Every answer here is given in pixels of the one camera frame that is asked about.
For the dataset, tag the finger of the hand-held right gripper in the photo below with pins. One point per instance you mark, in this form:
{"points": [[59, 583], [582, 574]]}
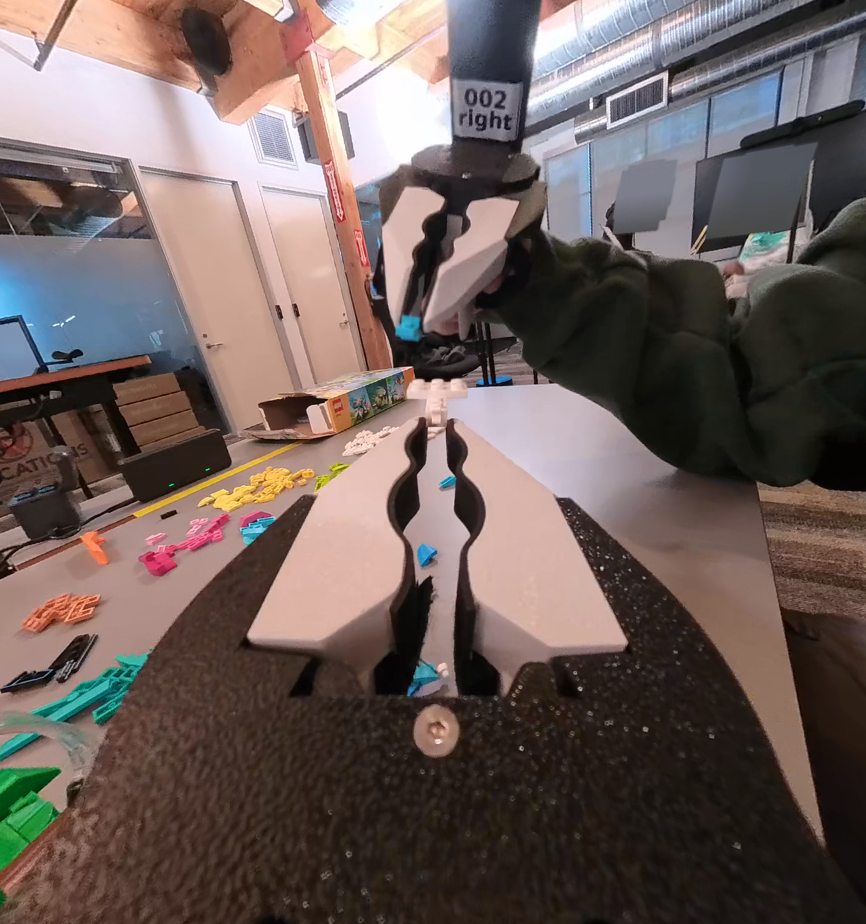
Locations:
{"points": [[404, 231], [480, 252]]}

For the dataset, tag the pile of coral lego pieces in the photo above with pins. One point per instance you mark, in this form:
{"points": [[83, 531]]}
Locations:
{"points": [[61, 612]]}

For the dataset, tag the black battery charger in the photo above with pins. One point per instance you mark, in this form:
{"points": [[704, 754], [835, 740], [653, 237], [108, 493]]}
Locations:
{"points": [[43, 505]]}

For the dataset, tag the pile of lime lego pieces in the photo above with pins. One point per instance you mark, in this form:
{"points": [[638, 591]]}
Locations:
{"points": [[332, 476]]}

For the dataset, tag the yellow tape strip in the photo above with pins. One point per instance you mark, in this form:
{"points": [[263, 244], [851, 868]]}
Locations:
{"points": [[209, 482]]}

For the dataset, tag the pile of yellow lego pieces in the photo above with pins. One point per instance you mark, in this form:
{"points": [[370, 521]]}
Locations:
{"points": [[256, 489]]}

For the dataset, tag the white rectangular lego plate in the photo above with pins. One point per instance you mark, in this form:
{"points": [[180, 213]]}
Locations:
{"points": [[436, 390]]}

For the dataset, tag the blue lego wedge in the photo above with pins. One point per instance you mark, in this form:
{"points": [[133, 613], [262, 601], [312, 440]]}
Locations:
{"points": [[426, 554]]}

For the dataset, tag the white wall vent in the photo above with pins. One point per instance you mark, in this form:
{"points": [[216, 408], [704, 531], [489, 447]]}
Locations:
{"points": [[274, 137], [637, 101]]}

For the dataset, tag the blue and white lego assembly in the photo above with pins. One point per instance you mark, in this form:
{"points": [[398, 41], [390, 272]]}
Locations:
{"points": [[424, 680]]}

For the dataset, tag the cluster of black lego pieces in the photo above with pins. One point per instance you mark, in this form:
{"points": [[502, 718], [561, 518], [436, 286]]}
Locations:
{"points": [[50, 664]]}

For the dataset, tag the person's right hand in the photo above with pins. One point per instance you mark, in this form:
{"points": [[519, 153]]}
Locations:
{"points": [[465, 321]]}

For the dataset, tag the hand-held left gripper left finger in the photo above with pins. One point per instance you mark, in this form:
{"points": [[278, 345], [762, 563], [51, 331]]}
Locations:
{"points": [[332, 577]]}

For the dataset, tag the pile of magenta lego pieces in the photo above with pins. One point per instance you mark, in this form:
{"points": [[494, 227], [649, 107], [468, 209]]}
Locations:
{"points": [[180, 545]]}

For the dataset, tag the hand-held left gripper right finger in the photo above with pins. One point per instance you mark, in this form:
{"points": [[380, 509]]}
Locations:
{"points": [[548, 577]]}

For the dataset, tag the stack of cardboard boxes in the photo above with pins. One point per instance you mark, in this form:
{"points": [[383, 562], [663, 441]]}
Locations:
{"points": [[158, 411]]}

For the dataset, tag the green and pink lego model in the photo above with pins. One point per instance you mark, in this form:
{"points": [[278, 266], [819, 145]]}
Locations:
{"points": [[7, 816]]}

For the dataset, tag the wooden desk with black legs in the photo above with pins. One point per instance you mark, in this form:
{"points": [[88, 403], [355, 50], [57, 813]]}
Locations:
{"points": [[57, 369]]}

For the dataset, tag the pile of azure lego pieces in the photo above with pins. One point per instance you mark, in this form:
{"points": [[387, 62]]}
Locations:
{"points": [[256, 533]]}

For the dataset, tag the orange brick separator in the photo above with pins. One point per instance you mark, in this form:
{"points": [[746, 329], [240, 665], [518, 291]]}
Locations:
{"points": [[95, 547]]}

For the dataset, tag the wooden post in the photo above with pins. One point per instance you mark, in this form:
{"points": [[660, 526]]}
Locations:
{"points": [[342, 180]]}

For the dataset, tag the black television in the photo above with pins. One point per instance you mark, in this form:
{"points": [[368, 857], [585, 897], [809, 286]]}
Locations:
{"points": [[848, 166]]}

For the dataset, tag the lego set cardboard box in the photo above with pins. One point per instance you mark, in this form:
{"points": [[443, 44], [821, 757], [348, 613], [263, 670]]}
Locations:
{"points": [[353, 404]]}

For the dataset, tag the pile of green lego plates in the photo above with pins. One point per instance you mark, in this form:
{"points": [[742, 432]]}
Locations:
{"points": [[79, 704]]}

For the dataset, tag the silver ventilation duct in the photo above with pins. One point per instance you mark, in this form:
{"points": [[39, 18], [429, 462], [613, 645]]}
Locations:
{"points": [[729, 36]]}

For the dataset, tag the pile of white lego pieces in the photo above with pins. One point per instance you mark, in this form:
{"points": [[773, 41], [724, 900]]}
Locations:
{"points": [[368, 442]]}

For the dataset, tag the white door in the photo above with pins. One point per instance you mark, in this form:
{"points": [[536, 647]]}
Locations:
{"points": [[310, 274], [202, 289]]}

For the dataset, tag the person's right forearm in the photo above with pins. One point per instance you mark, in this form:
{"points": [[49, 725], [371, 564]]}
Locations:
{"points": [[656, 346]]}

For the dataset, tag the black charging station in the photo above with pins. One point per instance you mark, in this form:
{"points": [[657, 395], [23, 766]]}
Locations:
{"points": [[176, 465]]}

